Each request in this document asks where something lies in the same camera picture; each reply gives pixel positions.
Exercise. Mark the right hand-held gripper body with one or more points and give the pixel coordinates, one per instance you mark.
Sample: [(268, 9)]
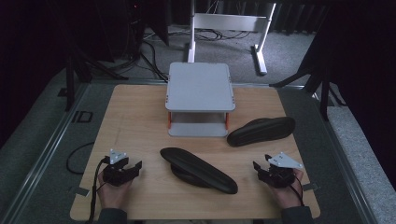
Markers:
[(280, 174)]

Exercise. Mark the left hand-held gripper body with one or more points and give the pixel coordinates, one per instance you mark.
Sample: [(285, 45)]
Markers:
[(115, 174)]

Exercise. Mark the black slipper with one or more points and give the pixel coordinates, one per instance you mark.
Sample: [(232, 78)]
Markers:
[(261, 130), (199, 170)]

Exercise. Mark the grey two-tier shoe rack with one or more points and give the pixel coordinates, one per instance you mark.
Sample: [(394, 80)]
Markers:
[(200, 90)]

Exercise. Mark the person's left hand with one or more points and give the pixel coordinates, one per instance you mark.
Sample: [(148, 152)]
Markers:
[(112, 194)]

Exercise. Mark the person's right hand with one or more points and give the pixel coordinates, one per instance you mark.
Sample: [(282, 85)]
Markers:
[(288, 194)]

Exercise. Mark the grey tape strip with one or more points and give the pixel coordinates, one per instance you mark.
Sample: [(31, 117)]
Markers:
[(310, 187), (82, 191)]

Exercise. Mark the black tripod stand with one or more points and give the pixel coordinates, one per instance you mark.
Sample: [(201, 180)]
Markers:
[(70, 84), (324, 93)]

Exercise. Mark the white metal stand frame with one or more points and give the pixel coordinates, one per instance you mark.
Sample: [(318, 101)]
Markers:
[(230, 22)]

